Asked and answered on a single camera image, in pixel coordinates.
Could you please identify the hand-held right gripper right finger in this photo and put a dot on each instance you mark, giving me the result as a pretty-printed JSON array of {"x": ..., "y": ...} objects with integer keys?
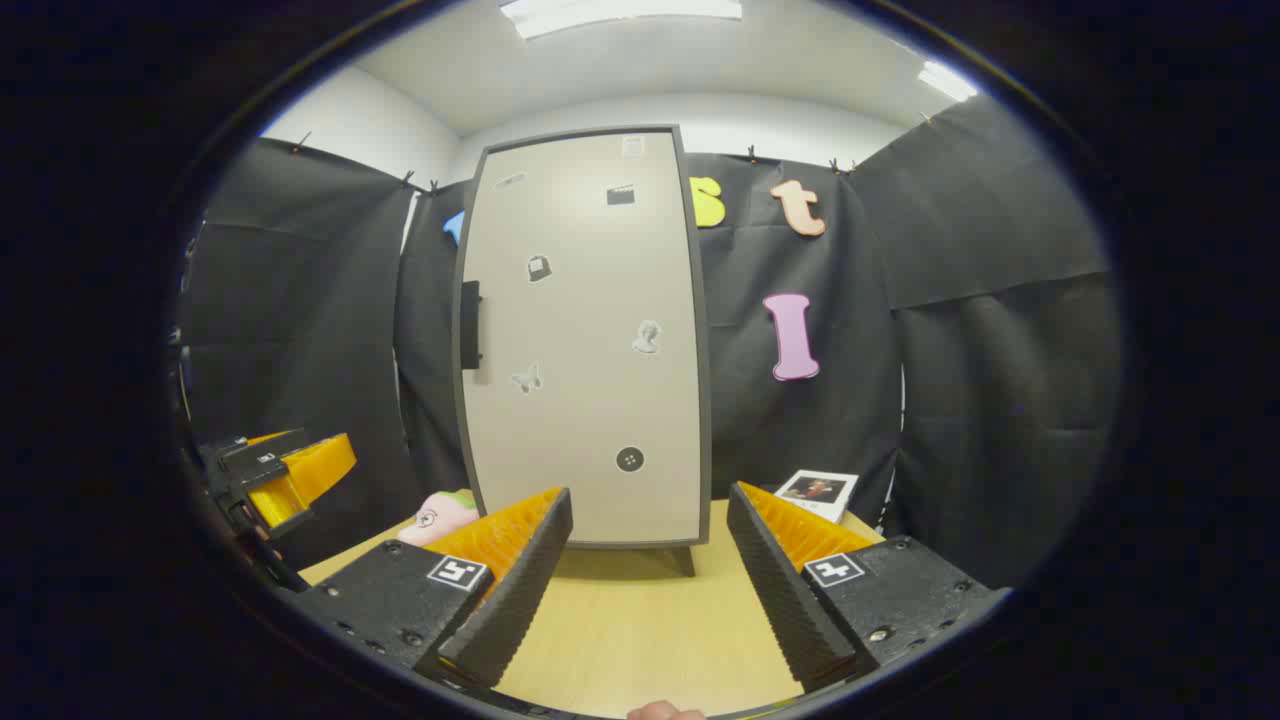
[{"x": 780, "y": 590}]

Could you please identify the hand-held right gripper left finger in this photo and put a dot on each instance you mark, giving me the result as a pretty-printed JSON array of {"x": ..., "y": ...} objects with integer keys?
[{"x": 520, "y": 590}]

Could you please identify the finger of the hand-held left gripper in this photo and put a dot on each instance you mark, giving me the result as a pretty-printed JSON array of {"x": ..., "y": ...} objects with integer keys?
[
  {"x": 320, "y": 465},
  {"x": 275, "y": 505}
]

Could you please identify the grey cabinet door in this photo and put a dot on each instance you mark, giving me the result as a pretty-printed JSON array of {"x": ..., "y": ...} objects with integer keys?
[{"x": 590, "y": 400}]

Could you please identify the dark grey cabinet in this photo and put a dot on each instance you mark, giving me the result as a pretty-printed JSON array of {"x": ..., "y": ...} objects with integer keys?
[{"x": 704, "y": 400}]

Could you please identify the pink plush toy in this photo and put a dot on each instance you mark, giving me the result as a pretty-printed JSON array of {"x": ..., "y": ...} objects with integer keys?
[{"x": 440, "y": 515}]

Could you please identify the black backdrop cloth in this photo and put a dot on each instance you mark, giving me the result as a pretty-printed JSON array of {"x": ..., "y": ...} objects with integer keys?
[{"x": 1000, "y": 400}]

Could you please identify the small ceiling light panel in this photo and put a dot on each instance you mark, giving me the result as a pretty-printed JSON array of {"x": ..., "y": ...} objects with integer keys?
[{"x": 945, "y": 80}]

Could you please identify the long ceiling light panel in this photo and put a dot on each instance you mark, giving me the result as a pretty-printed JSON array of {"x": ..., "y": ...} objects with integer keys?
[{"x": 620, "y": 12}]

